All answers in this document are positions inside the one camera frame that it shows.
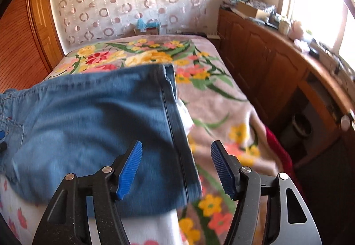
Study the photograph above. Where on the pink pig figurine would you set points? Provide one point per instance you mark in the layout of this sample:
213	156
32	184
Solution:
296	30

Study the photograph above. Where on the wooden sideboard cabinet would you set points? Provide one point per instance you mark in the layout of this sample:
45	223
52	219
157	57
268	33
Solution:
263	62

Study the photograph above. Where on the white flower-print sheet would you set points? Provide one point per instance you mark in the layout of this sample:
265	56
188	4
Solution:
16	206

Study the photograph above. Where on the blue denim pants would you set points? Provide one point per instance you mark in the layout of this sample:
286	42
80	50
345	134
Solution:
97	112

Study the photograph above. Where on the pile of printed packets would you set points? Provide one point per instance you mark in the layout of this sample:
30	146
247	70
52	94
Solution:
234	1

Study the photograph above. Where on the open cardboard box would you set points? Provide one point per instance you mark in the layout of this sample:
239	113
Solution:
249	9

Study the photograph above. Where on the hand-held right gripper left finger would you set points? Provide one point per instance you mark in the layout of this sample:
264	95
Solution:
129	170

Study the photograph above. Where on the red cloth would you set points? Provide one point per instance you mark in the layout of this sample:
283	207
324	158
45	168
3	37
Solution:
283	153

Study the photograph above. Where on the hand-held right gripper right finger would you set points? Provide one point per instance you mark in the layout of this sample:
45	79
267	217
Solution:
223	170

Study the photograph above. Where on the small box with blue item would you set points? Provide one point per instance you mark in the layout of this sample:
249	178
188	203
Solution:
147	27

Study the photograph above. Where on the wooden slatted wardrobe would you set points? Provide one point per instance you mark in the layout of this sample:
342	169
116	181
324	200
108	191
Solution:
22	34

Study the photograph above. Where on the white cup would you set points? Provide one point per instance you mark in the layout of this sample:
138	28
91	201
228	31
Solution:
284	26

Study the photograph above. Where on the floral fleece blanket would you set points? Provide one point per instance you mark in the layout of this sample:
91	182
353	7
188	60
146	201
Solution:
222	112

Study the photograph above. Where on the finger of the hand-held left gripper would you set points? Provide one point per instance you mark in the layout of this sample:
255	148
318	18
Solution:
2	147
1	135

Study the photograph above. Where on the dark waste bin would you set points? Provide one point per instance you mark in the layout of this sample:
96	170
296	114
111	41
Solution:
301	124

